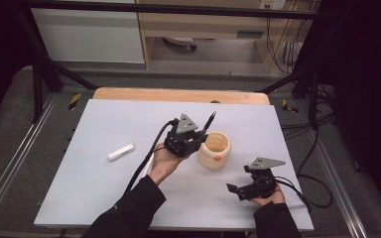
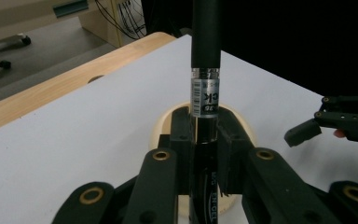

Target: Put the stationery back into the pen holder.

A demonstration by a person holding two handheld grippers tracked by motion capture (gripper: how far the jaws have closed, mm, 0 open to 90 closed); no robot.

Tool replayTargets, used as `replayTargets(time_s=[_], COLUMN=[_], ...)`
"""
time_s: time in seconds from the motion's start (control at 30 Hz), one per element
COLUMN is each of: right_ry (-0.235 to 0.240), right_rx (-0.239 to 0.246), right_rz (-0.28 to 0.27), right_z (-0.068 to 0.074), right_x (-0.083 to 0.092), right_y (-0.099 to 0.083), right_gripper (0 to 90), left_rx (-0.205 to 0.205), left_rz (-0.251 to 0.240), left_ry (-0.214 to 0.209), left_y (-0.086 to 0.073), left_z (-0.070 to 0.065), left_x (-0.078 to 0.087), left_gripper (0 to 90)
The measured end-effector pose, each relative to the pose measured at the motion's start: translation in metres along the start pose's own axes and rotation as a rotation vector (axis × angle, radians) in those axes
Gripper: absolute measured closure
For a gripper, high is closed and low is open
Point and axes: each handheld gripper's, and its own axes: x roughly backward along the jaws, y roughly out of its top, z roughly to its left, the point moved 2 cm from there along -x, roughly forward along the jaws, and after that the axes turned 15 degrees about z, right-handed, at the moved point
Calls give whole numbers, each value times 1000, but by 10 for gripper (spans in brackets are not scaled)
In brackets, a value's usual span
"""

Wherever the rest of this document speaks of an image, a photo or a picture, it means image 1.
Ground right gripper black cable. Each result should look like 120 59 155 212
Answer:
272 175 314 214

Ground thin black looped cable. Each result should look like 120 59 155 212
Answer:
296 125 334 209

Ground black metal frame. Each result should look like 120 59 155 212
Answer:
13 0 331 132

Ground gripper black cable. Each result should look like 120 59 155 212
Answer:
272 175 314 214
123 119 180 194

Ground person's left hand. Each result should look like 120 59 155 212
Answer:
148 142 189 186

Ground bundle of floor cables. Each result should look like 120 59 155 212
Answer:
280 84 337 141

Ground black pen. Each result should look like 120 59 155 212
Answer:
201 111 217 135

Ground white cabinet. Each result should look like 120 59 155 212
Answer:
31 8 146 64

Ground wall power outlet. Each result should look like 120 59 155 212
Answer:
259 0 287 10

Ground aluminium rail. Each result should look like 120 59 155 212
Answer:
313 142 369 238
0 93 60 226

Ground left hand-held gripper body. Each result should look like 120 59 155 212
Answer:
164 113 202 159

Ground cream pen holder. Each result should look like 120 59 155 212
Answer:
197 131 232 172

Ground person's right hand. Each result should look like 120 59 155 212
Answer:
251 184 286 206

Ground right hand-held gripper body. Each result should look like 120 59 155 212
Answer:
249 157 287 198

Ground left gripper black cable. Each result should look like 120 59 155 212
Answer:
123 119 180 194

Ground chair base with caster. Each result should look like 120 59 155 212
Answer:
163 37 198 52

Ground hanging black cables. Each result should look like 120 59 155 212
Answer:
266 16 300 75

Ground wooden desk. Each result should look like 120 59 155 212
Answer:
135 0 321 72

